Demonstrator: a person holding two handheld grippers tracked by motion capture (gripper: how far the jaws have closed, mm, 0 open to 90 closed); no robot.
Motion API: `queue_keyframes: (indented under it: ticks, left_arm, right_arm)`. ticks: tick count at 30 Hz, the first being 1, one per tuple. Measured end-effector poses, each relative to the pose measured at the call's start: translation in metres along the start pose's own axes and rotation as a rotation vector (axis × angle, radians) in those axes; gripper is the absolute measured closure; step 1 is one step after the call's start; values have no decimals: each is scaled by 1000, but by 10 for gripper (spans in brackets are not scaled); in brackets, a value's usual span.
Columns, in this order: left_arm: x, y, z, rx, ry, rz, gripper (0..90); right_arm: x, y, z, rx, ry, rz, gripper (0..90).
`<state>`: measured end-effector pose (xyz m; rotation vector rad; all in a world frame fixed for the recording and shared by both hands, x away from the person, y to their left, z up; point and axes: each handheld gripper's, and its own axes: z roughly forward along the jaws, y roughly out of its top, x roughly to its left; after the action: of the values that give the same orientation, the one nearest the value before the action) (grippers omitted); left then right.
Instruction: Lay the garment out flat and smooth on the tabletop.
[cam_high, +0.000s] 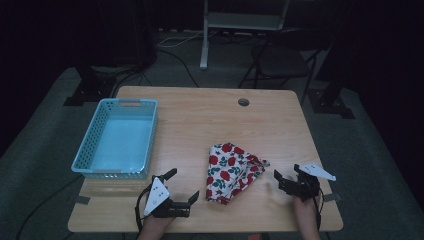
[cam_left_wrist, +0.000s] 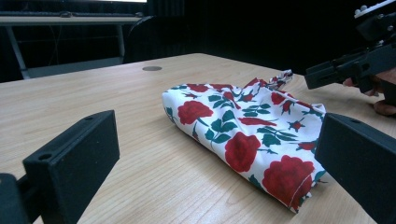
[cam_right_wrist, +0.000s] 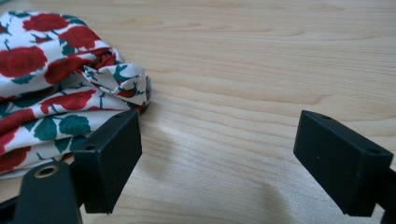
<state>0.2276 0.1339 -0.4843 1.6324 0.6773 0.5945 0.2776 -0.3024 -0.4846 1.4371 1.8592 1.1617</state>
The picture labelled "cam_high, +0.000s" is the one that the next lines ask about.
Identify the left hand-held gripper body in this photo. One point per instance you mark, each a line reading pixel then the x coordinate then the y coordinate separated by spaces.
pixel 156 196

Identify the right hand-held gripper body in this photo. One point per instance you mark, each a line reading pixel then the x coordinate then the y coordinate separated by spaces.
pixel 306 186

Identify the red floral white shirt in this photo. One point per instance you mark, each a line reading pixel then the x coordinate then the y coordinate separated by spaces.
pixel 230 171

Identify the person's right hand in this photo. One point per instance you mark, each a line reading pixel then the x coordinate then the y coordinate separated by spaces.
pixel 305 210

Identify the person's left hand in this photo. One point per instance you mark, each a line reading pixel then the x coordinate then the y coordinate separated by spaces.
pixel 156 224

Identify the grey tape strip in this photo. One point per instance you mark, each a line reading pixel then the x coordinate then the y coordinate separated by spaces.
pixel 333 197

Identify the light blue plastic basket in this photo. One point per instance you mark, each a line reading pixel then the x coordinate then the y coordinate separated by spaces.
pixel 121 143

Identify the black stand base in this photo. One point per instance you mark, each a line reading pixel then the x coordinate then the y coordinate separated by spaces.
pixel 330 105
pixel 90 93

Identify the grey round table grommet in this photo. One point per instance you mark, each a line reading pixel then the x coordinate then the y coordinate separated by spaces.
pixel 243 102

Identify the black folding chair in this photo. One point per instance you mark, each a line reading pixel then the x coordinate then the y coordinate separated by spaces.
pixel 280 61

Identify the white metal stand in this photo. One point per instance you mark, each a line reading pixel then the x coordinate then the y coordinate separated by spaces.
pixel 245 20

